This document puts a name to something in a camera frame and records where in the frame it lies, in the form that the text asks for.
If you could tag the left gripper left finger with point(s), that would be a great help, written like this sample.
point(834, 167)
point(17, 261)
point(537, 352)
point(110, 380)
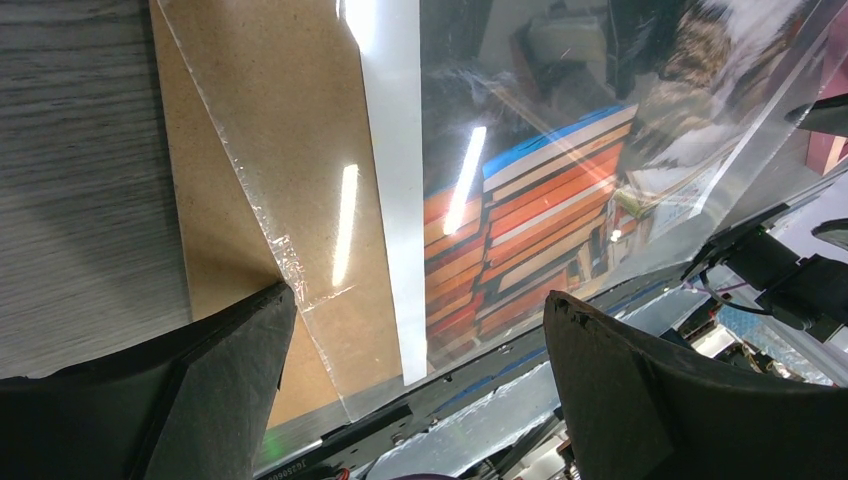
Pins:
point(193, 403)

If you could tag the clear acrylic sheet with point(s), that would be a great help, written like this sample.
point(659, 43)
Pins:
point(423, 173)

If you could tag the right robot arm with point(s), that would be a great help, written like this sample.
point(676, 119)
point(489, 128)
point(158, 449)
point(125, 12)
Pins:
point(807, 294)

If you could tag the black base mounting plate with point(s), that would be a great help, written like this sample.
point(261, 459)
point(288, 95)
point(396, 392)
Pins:
point(445, 425)

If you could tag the brown cardboard backing board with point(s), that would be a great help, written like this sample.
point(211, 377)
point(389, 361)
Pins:
point(276, 88)

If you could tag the cat photo print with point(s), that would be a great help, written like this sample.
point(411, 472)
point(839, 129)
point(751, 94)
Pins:
point(528, 146)

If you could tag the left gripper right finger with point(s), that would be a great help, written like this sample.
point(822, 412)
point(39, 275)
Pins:
point(639, 407)

